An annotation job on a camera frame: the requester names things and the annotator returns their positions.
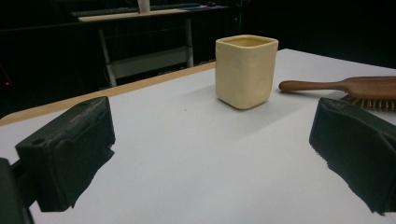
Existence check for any wooden hairbrush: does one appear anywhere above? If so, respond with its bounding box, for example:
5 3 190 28
278 76 396 112

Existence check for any white object on desk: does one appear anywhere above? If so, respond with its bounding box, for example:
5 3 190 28
136 0 151 14

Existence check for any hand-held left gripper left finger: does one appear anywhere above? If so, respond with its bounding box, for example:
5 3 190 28
15 95 117 213

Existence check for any cream square cup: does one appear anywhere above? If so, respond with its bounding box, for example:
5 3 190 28
214 34 279 111

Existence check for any wooden desk with white legs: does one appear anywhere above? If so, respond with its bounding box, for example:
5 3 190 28
70 3 232 88

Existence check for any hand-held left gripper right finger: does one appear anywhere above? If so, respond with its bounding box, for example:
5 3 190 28
308 96 396 217

